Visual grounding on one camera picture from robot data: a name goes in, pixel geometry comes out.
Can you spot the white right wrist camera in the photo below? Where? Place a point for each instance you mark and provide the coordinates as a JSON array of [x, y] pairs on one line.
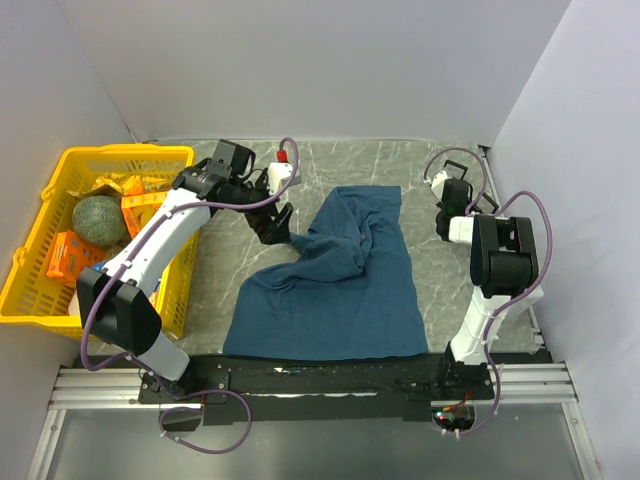
[[438, 183]]

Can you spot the yellow snack bag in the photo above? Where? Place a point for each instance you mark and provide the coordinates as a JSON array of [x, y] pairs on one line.
[[118, 185]]

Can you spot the aluminium frame rail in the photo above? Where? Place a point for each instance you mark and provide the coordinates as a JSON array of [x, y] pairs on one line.
[[517, 381]]

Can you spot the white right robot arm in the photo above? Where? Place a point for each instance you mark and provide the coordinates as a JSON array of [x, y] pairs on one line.
[[503, 264]]

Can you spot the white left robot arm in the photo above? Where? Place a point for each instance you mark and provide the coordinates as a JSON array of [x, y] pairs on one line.
[[118, 319]]

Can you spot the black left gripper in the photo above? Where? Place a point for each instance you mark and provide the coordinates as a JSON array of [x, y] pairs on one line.
[[277, 230]]

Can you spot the green melon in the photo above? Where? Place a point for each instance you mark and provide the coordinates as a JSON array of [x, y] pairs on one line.
[[99, 221]]

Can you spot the blue t-shirt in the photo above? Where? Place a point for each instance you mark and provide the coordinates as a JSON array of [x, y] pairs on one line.
[[350, 294]]

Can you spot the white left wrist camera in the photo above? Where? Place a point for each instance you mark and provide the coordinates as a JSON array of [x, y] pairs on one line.
[[277, 175]]

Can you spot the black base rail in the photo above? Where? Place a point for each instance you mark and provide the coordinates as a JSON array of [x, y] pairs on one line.
[[228, 389]]

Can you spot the black frame near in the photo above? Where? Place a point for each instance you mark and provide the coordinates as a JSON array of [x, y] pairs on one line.
[[486, 205]]

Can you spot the yellow plastic basket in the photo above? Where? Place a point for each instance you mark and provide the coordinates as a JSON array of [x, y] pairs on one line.
[[29, 296]]

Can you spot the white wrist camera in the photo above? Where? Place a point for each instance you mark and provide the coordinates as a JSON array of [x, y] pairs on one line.
[[277, 175], [438, 183]]

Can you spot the orange snack box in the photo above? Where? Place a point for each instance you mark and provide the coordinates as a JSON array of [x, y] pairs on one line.
[[70, 255]]

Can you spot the orange cracker box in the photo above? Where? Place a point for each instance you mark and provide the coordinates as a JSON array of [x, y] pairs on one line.
[[138, 210]]

